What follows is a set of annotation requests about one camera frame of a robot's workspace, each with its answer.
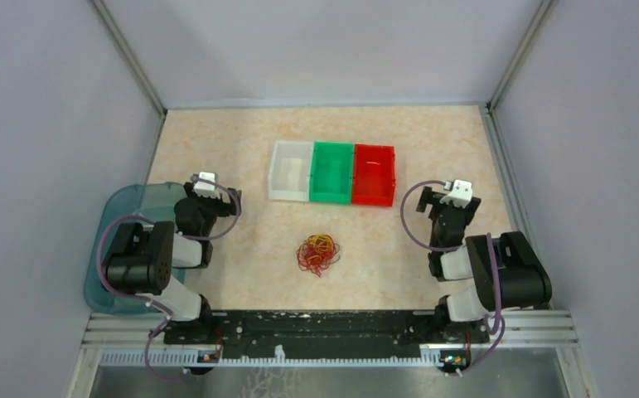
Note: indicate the green plastic bin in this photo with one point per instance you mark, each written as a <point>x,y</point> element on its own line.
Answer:
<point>331,175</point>

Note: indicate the red plastic bin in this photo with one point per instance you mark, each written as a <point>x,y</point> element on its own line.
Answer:
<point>374,177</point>

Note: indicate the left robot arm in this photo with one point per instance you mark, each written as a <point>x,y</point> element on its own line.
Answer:
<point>143,255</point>

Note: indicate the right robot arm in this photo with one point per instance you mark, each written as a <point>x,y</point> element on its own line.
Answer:
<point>506,272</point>

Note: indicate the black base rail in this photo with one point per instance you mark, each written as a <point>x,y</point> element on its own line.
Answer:
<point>317,335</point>

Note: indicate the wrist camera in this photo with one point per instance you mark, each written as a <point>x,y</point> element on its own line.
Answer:
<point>458,193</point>
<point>204,185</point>

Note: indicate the white plastic bin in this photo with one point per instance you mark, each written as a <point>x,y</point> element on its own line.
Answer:
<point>290,170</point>

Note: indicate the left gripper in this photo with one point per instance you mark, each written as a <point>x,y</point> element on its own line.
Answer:
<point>226,208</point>

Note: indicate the aluminium frame rail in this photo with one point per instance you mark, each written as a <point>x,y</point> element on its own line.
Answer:
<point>125,341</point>

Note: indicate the teal plastic basin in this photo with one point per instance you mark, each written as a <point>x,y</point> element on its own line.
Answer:
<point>154,202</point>

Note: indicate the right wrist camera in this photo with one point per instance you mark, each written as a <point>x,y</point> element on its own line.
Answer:
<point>458,193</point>

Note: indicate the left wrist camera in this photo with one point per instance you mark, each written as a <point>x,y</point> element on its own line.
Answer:
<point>204,185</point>

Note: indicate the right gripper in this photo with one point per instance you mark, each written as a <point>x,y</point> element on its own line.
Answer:
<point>433,198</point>

